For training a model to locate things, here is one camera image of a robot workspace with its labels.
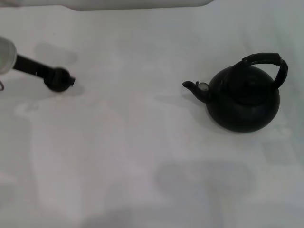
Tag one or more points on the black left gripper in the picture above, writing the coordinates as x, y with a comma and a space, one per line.
29, 66

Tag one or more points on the small dark round teacup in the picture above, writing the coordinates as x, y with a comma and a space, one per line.
57, 83

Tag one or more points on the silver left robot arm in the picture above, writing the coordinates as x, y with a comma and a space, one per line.
6, 57

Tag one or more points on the white rounded board edge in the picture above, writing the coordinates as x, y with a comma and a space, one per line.
118, 4

